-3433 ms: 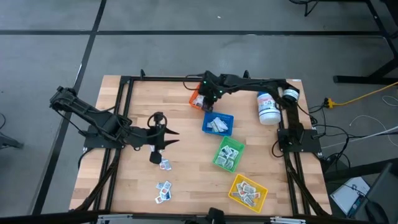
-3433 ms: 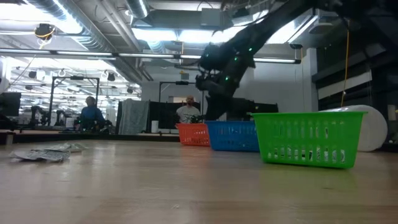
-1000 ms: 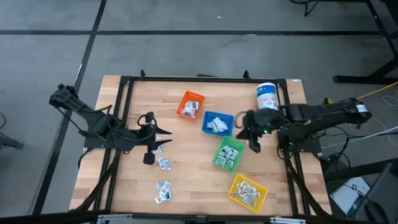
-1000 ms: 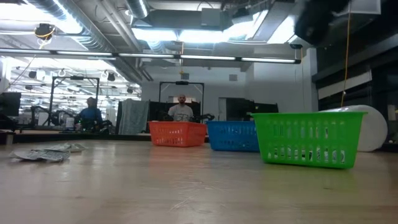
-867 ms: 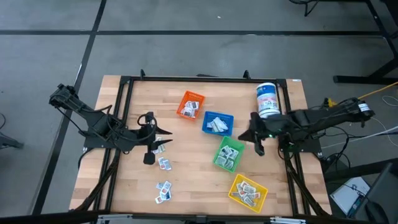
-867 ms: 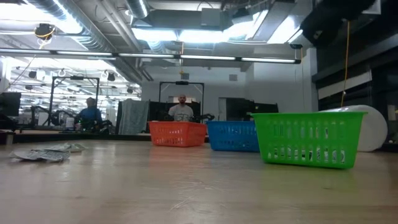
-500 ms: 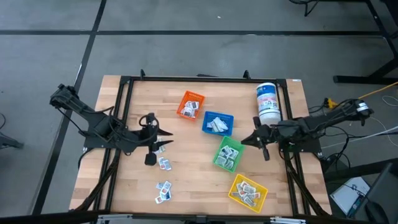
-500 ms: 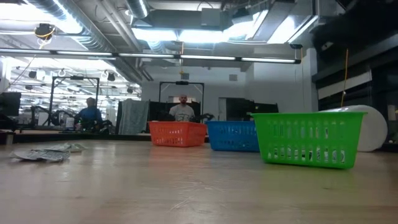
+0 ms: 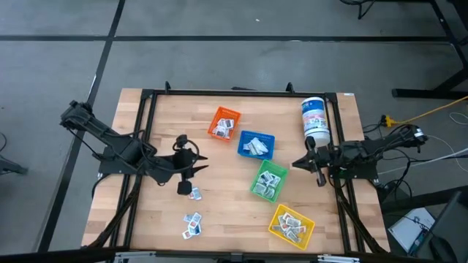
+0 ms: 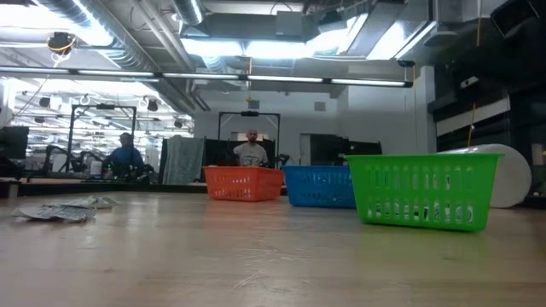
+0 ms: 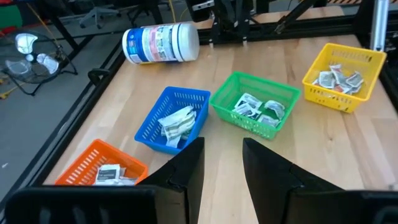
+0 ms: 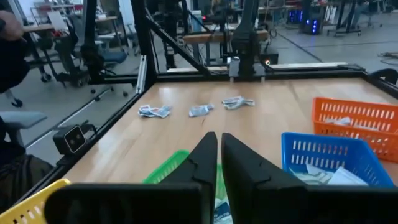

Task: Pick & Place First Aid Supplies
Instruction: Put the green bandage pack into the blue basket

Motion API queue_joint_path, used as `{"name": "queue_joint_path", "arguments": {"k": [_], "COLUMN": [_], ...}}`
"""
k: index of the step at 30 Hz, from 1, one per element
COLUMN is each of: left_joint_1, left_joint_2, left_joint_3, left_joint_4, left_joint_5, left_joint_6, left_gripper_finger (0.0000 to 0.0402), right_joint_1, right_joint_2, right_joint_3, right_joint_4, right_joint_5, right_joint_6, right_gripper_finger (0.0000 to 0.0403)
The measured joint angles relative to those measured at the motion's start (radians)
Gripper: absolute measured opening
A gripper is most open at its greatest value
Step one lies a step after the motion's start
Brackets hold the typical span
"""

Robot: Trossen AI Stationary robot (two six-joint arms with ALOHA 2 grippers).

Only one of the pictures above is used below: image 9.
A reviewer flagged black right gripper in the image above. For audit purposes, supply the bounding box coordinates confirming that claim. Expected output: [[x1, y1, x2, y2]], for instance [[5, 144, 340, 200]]
[[292, 136, 331, 188]]

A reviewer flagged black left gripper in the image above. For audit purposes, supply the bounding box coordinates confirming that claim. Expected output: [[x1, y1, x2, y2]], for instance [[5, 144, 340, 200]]
[[173, 134, 210, 197]]

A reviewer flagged green plastic basket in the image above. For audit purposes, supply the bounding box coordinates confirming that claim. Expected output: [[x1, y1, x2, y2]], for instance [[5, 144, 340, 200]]
[[249, 159, 289, 204]]

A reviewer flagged large white gauze packet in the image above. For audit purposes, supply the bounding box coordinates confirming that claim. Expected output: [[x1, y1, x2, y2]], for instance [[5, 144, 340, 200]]
[[252, 137, 270, 154]]

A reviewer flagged blue plastic basket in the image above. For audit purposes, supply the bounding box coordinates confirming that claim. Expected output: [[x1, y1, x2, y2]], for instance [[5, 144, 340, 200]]
[[237, 130, 276, 161]]

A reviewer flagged orange plastic basket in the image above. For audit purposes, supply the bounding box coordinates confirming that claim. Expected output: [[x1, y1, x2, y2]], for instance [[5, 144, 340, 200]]
[[207, 106, 242, 142]]

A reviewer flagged yellow plastic basket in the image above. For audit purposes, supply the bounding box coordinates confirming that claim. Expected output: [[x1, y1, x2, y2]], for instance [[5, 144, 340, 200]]
[[268, 203, 316, 251]]

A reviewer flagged white wipes canister blue label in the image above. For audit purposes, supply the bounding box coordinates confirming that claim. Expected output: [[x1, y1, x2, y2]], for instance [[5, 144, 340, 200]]
[[301, 96, 331, 148]]

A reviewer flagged black floor beam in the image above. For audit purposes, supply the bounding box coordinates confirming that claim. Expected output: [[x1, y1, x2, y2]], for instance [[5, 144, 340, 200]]
[[382, 185, 468, 213]]

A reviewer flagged white paper box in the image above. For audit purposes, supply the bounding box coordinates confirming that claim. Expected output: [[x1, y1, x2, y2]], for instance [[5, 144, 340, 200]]
[[388, 207, 437, 254]]

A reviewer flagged black front crossbar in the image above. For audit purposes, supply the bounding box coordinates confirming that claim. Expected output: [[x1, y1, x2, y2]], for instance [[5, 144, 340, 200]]
[[0, 246, 439, 263]]

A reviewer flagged black monitor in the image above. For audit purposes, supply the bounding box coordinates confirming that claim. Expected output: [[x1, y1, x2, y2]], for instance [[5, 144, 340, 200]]
[[416, 190, 468, 263]]

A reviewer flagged black handheld device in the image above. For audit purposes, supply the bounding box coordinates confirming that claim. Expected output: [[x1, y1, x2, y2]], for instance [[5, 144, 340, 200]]
[[428, 236, 454, 263]]

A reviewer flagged black chair base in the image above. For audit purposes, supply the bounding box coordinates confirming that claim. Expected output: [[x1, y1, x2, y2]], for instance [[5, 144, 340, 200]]
[[0, 156, 29, 176], [339, 0, 377, 20]]

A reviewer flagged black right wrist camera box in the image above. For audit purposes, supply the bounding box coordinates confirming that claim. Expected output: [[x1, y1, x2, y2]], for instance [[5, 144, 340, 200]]
[[327, 144, 347, 165]]

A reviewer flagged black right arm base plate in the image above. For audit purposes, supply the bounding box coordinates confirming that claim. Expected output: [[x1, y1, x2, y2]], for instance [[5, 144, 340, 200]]
[[328, 151, 380, 180]]

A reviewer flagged black aluminium table frame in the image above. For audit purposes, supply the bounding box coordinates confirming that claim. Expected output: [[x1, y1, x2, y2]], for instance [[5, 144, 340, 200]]
[[82, 80, 390, 263]]

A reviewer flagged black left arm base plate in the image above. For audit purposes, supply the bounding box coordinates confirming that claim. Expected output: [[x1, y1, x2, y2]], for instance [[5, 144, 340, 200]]
[[98, 145, 147, 175]]

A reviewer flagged yellow extension cord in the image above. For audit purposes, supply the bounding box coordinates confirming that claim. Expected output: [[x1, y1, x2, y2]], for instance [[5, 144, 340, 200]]
[[382, 95, 468, 128]]

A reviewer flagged silver metal bracket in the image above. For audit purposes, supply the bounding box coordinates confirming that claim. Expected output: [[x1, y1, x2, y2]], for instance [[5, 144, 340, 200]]
[[113, 251, 157, 263], [317, 255, 361, 263]]

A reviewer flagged black desk leg frame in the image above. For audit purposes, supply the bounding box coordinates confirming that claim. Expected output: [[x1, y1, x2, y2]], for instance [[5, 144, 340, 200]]
[[392, 0, 468, 100]]

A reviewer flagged white floor cable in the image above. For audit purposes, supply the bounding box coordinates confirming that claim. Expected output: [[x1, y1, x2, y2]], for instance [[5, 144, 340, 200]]
[[378, 145, 468, 175]]

